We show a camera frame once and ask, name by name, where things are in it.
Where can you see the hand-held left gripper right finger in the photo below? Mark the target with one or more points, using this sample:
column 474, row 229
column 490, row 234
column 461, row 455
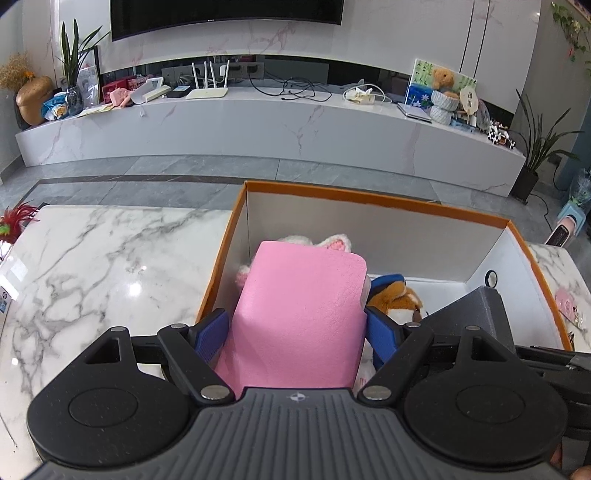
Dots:
column 381, row 334

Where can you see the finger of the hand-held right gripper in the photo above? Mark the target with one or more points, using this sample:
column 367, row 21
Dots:
column 554, row 360

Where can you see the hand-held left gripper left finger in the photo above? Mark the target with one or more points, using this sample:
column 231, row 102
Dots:
column 212, row 334

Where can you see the brown bear plush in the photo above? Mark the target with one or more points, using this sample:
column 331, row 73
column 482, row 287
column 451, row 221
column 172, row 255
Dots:
column 392, row 295

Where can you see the pink notebook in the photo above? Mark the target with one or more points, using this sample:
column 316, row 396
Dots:
column 295, row 314

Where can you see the dark grey box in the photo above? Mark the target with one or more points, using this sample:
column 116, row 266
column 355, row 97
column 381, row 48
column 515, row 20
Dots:
column 475, row 314

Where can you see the white crochet rabbit plush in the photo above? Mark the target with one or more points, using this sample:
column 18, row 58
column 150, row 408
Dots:
column 334, row 243

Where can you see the orange cardboard box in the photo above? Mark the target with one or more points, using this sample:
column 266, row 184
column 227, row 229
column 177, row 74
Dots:
column 369, row 221

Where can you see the pink device with dark screen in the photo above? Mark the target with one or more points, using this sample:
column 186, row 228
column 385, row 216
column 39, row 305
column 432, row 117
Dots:
column 559, row 233

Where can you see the light blue stool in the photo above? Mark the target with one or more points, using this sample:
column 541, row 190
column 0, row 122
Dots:
column 575, row 212

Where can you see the wrapped flower bouquet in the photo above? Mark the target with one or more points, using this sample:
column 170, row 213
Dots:
column 582, row 187

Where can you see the white marble TV cabinet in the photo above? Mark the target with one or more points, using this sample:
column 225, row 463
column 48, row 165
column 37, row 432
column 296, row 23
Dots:
column 231, row 124

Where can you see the white product carton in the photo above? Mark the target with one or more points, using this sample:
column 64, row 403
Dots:
column 2, row 300

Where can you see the potted plant in black pot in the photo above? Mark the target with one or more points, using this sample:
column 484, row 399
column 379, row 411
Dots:
column 538, row 143

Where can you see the grey flat book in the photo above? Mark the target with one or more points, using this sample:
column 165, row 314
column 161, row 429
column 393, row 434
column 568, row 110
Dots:
column 413, row 112

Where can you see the red feather toy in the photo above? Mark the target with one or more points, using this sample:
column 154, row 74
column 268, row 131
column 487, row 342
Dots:
column 18, row 219

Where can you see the cow figurines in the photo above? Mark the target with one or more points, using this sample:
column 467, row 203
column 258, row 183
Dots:
column 501, row 134

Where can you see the white knitted pot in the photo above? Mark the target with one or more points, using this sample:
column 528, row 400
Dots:
column 444, row 108

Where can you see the white router with antennas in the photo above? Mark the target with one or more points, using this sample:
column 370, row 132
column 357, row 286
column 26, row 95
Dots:
column 207, row 93

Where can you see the small black box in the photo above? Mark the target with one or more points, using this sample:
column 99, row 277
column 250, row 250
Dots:
column 178, row 92

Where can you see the round paper fan sign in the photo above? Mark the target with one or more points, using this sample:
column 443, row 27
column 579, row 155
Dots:
column 467, row 101

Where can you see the white flat device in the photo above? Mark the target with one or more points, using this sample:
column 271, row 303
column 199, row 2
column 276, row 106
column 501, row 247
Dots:
column 150, row 91

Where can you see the pink plush item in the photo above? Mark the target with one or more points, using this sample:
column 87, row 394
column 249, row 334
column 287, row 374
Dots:
column 120, row 98

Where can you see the blue and green painting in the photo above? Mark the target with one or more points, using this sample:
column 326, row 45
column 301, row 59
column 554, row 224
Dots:
column 418, row 81

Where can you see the small brown teddy bear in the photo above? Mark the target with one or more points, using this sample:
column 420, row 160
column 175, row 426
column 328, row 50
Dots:
column 443, row 78

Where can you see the red gift box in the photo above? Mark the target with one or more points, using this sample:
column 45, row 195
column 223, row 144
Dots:
column 120, row 86

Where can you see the blue snack packet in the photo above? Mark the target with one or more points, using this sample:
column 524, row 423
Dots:
column 55, row 106

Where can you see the black framed photo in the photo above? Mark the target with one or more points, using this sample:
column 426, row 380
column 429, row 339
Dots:
column 88, row 78

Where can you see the gold vase with dried flowers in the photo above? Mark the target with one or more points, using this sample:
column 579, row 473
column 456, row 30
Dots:
column 32, row 104

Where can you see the green plant in glass vase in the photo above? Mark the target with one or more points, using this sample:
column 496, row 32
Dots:
column 74, row 60

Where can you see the black television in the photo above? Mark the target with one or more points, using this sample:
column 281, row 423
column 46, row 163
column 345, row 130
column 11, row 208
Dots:
column 221, row 16

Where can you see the hanging green vine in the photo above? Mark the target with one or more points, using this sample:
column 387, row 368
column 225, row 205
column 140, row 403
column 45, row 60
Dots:
column 572, row 27

